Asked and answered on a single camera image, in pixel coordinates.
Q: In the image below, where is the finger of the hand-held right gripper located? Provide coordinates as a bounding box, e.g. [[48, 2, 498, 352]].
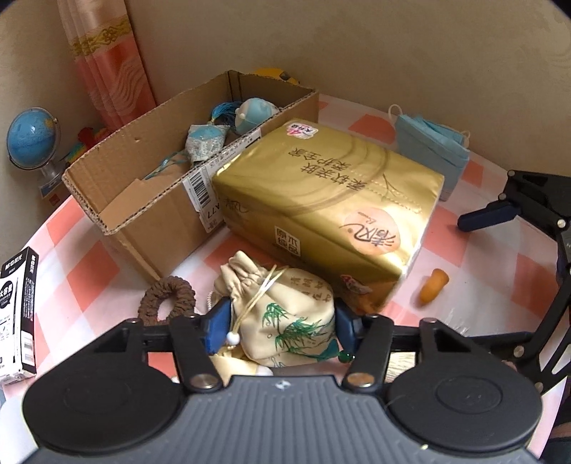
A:
[[458, 170, 571, 251], [470, 263, 571, 395]]

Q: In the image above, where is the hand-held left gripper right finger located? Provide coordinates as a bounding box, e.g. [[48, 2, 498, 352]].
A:
[[334, 297, 474, 393]]

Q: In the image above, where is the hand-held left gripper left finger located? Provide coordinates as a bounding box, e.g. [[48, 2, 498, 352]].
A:
[[91, 298, 235, 394]]

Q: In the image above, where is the cream bamboo print drawstring pouch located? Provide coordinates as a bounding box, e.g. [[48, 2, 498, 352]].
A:
[[207, 250, 337, 372]]

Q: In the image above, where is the brown fabric scrunchie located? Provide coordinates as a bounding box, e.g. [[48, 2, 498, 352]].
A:
[[138, 276, 196, 333]]

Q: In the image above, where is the orange rubber finger cot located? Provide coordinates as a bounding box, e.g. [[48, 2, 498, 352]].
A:
[[419, 269, 449, 308]]

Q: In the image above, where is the cardboard box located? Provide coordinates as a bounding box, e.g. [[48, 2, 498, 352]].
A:
[[62, 70, 319, 284]]

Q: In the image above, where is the gold tissue pack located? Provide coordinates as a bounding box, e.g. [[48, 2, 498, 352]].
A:
[[211, 120, 446, 313]]

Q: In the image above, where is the blue patterned sachet with tassel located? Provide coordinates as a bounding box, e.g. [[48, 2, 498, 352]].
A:
[[145, 102, 244, 181]]

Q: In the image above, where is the black and white pen box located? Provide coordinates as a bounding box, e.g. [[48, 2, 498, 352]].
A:
[[0, 246, 40, 385]]

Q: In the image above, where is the carton with orange label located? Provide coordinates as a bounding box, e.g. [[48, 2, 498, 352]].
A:
[[38, 176, 67, 208]]

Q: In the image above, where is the light blue round plush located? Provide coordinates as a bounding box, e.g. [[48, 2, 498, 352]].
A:
[[234, 97, 278, 135]]

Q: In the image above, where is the colourful plastic toy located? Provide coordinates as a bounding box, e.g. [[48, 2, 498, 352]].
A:
[[67, 127, 110, 167]]

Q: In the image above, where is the yellow toy car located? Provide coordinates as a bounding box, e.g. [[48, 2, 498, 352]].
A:
[[252, 67, 300, 87]]

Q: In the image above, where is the blue desk globe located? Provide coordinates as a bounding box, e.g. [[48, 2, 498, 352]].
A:
[[6, 107, 61, 186]]

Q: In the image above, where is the pink patterned curtain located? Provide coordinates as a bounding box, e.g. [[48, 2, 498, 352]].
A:
[[58, 0, 157, 133]]

